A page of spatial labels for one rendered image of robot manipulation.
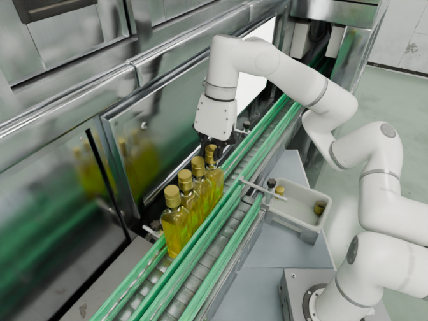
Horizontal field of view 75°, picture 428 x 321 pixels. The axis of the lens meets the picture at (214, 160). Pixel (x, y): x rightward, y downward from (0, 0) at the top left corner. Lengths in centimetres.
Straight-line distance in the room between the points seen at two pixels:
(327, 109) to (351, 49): 80
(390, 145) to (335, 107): 15
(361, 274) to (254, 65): 47
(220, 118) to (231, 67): 12
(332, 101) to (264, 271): 58
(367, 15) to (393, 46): 293
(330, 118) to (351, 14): 79
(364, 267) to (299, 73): 45
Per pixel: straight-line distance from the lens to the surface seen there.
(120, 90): 63
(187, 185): 69
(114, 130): 63
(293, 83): 75
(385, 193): 71
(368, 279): 64
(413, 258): 64
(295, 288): 87
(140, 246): 92
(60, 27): 58
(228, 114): 67
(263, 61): 64
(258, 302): 97
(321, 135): 83
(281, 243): 107
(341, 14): 151
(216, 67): 65
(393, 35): 437
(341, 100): 76
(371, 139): 77
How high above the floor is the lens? 165
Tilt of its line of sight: 43 degrees down
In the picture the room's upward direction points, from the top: straight up
